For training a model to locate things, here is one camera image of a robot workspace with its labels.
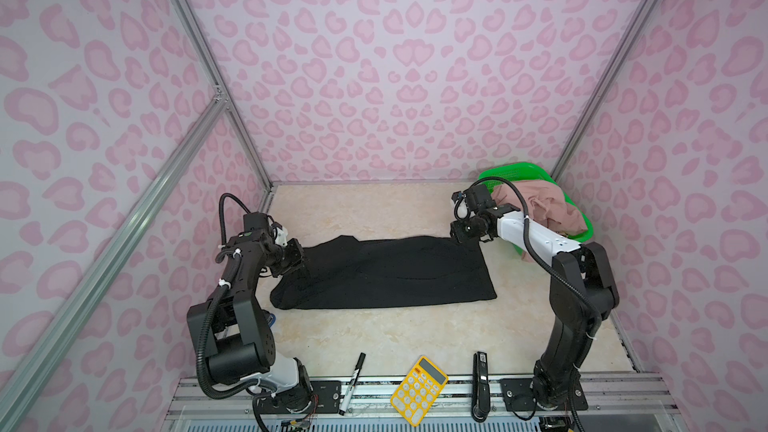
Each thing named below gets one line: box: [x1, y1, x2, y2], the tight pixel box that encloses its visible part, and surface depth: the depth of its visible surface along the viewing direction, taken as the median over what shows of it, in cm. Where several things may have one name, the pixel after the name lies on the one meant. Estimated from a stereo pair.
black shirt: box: [270, 235, 497, 310], surface depth 95 cm
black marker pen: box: [338, 352, 366, 416], surface depth 76 cm
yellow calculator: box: [390, 355, 449, 427], surface depth 75 cm
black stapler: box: [471, 351, 490, 423], surface depth 73 cm
